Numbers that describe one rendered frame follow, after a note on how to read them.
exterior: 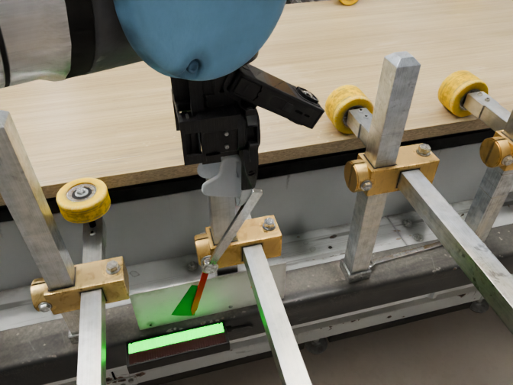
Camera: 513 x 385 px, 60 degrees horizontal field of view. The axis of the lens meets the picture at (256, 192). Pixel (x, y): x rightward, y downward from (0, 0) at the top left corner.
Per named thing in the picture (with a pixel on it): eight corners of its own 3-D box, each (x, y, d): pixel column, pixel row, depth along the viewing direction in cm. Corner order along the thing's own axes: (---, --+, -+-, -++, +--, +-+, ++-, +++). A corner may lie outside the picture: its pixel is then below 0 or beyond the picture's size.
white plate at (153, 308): (284, 299, 81) (287, 263, 74) (140, 331, 76) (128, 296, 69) (283, 296, 81) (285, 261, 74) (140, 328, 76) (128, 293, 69)
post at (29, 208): (103, 353, 79) (1, 120, 47) (82, 357, 78) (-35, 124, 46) (103, 335, 81) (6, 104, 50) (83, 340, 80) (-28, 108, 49)
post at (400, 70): (362, 289, 87) (423, 58, 56) (346, 293, 87) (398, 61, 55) (355, 276, 90) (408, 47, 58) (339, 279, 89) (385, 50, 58)
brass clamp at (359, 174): (433, 187, 71) (443, 162, 67) (356, 202, 68) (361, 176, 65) (414, 164, 75) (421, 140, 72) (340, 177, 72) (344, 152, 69)
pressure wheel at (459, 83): (485, 73, 84) (448, 97, 86) (492, 102, 90) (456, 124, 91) (466, 60, 89) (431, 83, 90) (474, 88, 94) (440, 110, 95)
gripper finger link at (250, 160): (233, 173, 53) (231, 109, 47) (247, 171, 53) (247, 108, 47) (242, 198, 49) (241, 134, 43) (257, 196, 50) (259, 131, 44)
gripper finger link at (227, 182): (201, 209, 55) (195, 149, 49) (248, 202, 56) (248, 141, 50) (206, 227, 53) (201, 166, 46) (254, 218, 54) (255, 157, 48)
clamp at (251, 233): (281, 256, 73) (282, 235, 69) (200, 273, 70) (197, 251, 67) (272, 232, 77) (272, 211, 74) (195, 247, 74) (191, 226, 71)
